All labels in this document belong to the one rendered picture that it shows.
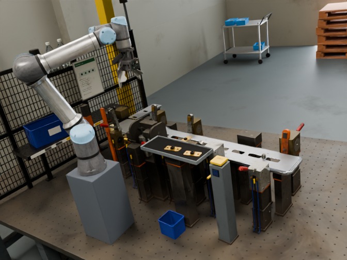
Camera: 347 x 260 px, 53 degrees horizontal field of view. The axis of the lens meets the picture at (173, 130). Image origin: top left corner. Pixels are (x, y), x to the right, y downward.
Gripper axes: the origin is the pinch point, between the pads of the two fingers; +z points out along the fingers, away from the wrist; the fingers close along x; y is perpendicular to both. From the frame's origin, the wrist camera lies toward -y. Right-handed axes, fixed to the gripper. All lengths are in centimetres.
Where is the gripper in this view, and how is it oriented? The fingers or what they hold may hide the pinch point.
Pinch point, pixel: (129, 84)
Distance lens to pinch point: 193.4
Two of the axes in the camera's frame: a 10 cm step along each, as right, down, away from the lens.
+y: 7.5, 1.6, -6.4
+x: 6.4, -4.1, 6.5
